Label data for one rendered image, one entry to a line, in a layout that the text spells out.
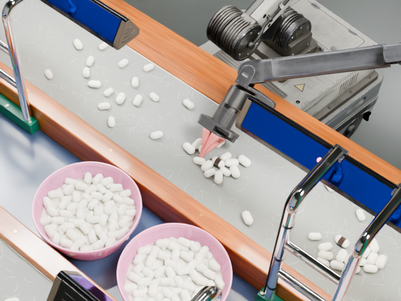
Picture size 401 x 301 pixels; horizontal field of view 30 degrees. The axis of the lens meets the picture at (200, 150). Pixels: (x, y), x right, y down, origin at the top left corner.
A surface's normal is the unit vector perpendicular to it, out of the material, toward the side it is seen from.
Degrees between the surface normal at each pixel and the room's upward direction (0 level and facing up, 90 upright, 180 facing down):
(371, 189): 58
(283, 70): 44
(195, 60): 0
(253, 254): 0
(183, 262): 0
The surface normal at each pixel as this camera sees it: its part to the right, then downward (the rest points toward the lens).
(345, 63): -0.27, 0.11
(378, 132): 0.05, -0.61
